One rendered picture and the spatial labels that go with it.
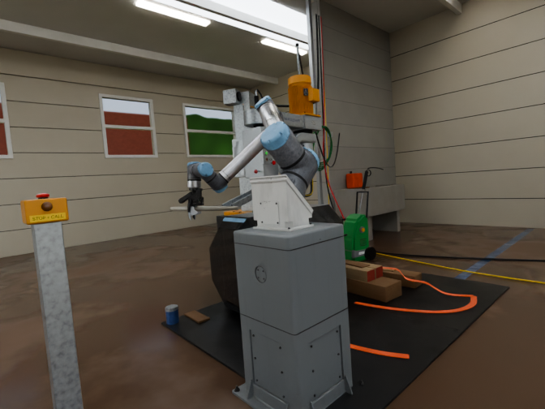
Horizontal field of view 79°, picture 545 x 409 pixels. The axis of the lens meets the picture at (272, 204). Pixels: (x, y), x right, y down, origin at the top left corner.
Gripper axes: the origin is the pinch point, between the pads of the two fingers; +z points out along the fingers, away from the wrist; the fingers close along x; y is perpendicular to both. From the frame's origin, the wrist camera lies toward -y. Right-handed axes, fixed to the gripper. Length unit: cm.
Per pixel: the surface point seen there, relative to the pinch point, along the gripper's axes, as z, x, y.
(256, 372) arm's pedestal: 73, -49, 56
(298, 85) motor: -121, 119, 57
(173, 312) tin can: 76, 33, -32
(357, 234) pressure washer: 34, 218, 119
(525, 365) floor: 77, -7, 194
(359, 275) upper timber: 56, 96, 114
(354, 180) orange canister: -40, 391, 122
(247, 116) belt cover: -81, 64, 22
